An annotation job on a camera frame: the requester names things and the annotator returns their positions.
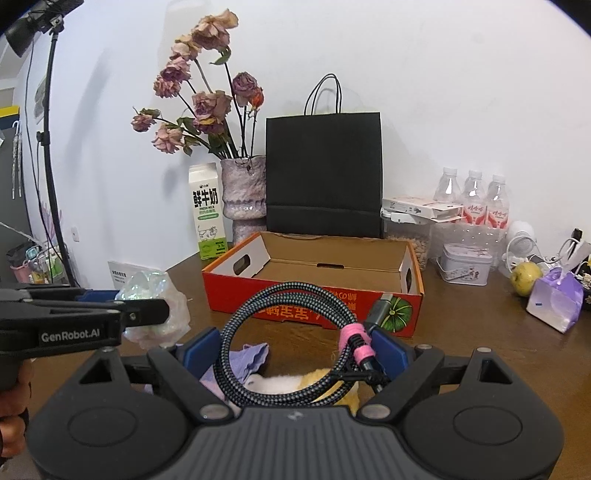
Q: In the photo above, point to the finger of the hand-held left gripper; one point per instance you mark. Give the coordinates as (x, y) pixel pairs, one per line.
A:
(99, 295)
(147, 313)

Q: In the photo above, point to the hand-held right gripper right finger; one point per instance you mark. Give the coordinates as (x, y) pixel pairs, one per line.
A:
(390, 353)

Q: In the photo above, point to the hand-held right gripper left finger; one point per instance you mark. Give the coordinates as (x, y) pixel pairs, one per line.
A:
(203, 348)

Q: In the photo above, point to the iridescent clear plastic bag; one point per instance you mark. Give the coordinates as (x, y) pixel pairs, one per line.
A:
(179, 314)

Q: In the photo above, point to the red cardboard box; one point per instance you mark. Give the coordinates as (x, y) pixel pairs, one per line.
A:
(323, 265)

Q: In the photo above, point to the person's left hand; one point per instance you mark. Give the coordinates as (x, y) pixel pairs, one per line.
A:
(14, 415)

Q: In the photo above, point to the white labelled box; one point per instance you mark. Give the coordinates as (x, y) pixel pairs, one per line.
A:
(127, 272)

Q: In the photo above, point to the lilac cloth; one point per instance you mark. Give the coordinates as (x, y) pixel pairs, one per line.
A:
(250, 356)

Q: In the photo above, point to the cluttered storage cart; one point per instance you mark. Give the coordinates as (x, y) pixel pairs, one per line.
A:
(39, 265)

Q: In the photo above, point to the yellow white plush toy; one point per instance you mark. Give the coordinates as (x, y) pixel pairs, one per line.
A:
(286, 383)

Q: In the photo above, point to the white green milk carton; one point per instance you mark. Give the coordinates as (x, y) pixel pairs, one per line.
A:
(207, 217)

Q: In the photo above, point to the small printed tin box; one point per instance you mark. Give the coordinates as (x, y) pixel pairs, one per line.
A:
(464, 265)

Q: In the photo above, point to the clear plastic food container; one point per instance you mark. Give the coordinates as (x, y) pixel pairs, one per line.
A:
(411, 240)

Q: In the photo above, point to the flat white pink box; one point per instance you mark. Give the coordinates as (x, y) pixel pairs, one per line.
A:
(415, 204)

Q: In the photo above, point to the yellow-green apple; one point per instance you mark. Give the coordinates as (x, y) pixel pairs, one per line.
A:
(526, 279)

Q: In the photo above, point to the mottled purple vase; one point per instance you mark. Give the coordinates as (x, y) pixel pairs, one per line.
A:
(242, 189)

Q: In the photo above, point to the white hanging clips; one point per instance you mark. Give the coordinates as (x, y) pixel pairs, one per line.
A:
(17, 161)

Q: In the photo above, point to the black light stand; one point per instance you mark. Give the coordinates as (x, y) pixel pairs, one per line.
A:
(50, 138)

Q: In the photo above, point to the purple white carton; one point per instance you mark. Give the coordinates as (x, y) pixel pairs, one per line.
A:
(556, 300)

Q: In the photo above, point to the clear water bottle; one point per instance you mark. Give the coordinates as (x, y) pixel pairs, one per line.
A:
(447, 187)

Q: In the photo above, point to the small white desk fan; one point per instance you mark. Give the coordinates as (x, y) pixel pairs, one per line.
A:
(521, 235)

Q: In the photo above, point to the red label water bottle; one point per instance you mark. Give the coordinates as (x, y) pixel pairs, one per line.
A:
(473, 194)
(497, 198)

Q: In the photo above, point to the black paper bag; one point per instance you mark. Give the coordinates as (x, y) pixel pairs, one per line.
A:
(323, 175)

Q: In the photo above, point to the dried rose bouquet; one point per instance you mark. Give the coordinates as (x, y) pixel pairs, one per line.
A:
(206, 104)

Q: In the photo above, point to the black studio light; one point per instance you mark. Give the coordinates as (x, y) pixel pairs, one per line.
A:
(32, 23)

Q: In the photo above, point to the white wall socket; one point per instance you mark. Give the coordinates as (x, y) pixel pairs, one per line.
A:
(76, 234)

